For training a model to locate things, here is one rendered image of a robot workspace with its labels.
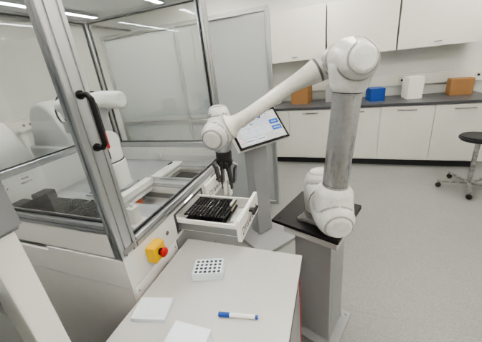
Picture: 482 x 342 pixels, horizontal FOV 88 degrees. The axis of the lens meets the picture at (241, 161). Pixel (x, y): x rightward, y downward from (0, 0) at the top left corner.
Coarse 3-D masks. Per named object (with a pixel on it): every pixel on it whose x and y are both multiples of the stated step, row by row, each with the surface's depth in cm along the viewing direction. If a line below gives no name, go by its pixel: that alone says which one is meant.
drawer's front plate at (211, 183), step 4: (212, 176) 159; (212, 180) 156; (204, 184) 149; (208, 184) 150; (212, 184) 156; (216, 184) 161; (204, 188) 148; (208, 188) 150; (212, 188) 156; (216, 188) 161; (204, 192) 149; (208, 192) 150; (212, 192) 156; (216, 192) 161
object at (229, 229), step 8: (192, 200) 140; (240, 200) 136; (184, 208) 132; (240, 208) 137; (176, 216) 126; (184, 216) 132; (232, 216) 131; (184, 224) 123; (192, 224) 121; (200, 224) 120; (208, 224) 118; (216, 224) 116; (224, 224) 115; (232, 224) 114; (208, 232) 120; (216, 232) 118; (224, 232) 116; (232, 232) 114
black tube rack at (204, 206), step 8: (200, 200) 137; (208, 200) 136; (216, 200) 135; (224, 200) 134; (192, 208) 130; (200, 208) 130; (208, 208) 128; (216, 208) 128; (224, 208) 127; (192, 216) 128; (200, 216) 123; (208, 216) 122; (216, 216) 121; (224, 216) 125
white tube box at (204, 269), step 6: (216, 258) 108; (222, 258) 108; (198, 264) 107; (204, 264) 106; (210, 264) 106; (216, 264) 106; (222, 264) 105; (198, 270) 103; (204, 270) 103; (210, 270) 103; (216, 270) 102; (222, 270) 103; (192, 276) 102; (198, 276) 101; (204, 276) 101; (210, 276) 101; (216, 276) 101; (222, 276) 102
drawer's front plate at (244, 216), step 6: (252, 198) 128; (246, 204) 122; (252, 204) 128; (246, 210) 118; (240, 216) 114; (246, 216) 118; (240, 222) 111; (246, 222) 118; (240, 228) 111; (246, 228) 119; (240, 234) 111; (240, 240) 112
